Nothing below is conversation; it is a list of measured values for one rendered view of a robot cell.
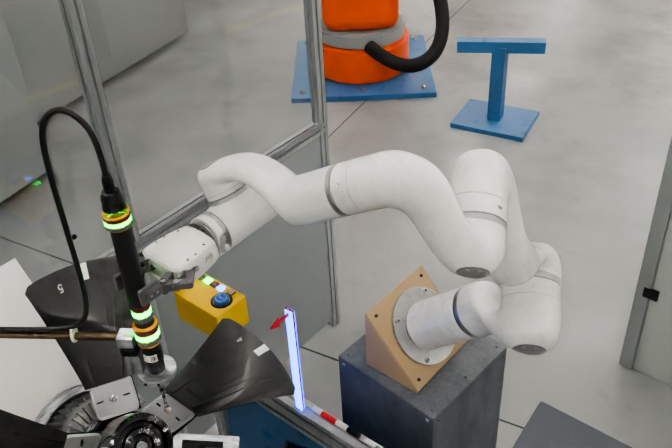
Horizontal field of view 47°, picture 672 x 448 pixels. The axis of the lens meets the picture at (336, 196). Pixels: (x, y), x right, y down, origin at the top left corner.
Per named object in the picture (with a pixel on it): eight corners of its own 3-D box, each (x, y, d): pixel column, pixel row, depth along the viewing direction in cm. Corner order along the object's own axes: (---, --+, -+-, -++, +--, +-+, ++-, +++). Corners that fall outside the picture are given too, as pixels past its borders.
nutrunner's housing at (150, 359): (147, 389, 141) (89, 182, 115) (152, 373, 144) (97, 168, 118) (167, 390, 140) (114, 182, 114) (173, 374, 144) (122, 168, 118)
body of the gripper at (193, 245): (229, 264, 139) (182, 298, 132) (190, 244, 144) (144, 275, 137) (223, 231, 134) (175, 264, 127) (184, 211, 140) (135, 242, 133)
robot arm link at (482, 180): (508, 326, 163) (511, 256, 170) (566, 326, 158) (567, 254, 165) (430, 225, 124) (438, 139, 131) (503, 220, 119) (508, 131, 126)
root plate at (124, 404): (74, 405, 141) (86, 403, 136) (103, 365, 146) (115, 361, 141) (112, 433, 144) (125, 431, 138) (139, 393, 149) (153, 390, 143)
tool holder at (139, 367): (122, 387, 138) (111, 348, 133) (134, 357, 144) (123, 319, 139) (171, 388, 138) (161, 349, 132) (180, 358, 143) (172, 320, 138)
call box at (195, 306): (179, 321, 199) (172, 291, 193) (208, 300, 205) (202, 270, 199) (222, 348, 190) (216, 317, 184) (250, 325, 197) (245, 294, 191)
